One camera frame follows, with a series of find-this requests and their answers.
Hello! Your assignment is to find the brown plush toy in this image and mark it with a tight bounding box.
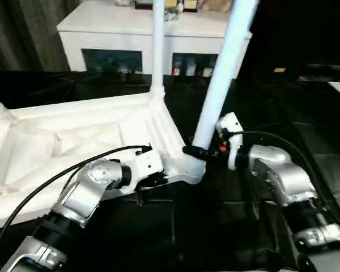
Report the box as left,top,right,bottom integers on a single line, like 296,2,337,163
201,0,233,12

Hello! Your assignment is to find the black mat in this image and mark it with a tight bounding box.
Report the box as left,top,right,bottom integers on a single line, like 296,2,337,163
0,69,340,272

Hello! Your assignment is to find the white cabinet with glass doors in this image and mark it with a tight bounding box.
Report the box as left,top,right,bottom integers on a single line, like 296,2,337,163
56,0,253,79

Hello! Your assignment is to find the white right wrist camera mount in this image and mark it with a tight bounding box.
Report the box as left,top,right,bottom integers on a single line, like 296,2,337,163
217,112,244,171

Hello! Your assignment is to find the dark object on cabinet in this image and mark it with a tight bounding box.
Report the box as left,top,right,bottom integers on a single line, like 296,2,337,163
164,10,182,22

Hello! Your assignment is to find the black horizontal bar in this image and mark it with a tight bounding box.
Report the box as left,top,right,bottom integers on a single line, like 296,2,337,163
305,63,340,71

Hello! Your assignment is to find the white plastic table top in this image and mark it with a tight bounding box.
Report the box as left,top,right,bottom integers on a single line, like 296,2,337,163
0,92,206,232

